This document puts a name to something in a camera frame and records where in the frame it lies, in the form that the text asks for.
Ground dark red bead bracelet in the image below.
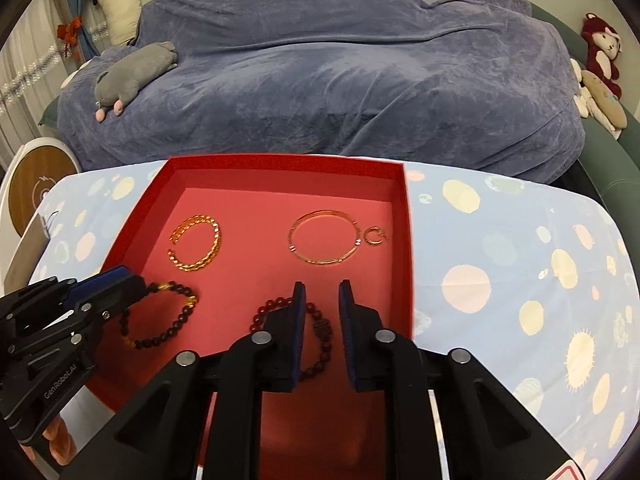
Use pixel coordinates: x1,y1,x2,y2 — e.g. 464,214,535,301
250,297,335,387

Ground round white wooden device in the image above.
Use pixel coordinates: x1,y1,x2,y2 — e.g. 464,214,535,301
0,137,83,292

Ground dark bead bracelet gold beads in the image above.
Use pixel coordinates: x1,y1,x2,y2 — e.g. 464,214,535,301
120,282,199,352

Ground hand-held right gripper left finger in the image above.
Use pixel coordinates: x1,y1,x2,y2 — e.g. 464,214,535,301
60,281,307,480

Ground white card red edge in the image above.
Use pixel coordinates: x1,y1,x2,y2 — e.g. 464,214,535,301
547,457,589,480

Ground red bow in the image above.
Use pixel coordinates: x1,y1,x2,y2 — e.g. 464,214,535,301
56,15,84,42

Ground green bed frame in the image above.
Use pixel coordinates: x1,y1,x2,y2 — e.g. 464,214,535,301
529,0,640,241

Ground beige plush toy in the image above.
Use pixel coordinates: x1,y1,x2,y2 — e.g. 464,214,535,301
570,57,629,141

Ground polka dot tablecloth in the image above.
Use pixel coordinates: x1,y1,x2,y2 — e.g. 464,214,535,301
27,160,640,480

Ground white plush toy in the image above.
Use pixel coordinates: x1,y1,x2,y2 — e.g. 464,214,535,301
86,0,144,47

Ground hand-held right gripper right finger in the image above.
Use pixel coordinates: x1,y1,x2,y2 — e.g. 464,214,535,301
338,279,577,480

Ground white curtain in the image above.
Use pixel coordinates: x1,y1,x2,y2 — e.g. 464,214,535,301
0,5,88,161

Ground thin gold bangle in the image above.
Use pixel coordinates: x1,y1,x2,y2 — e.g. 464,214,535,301
287,208,362,266

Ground red jewelry box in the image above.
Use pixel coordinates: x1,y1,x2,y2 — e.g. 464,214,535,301
82,154,416,480

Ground grey plush toy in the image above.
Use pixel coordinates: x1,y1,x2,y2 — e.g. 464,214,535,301
94,41,179,123

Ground red monkey plush toy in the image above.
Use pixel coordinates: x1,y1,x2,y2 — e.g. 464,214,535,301
581,12,625,101

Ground blue velvet bean bag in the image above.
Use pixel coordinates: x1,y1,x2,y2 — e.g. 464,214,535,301
57,0,587,184

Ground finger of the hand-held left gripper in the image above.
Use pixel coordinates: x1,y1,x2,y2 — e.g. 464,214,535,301
10,274,149,362
0,266,135,332

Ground gold twisted bracelet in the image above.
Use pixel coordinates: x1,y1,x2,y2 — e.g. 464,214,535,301
167,214,224,271

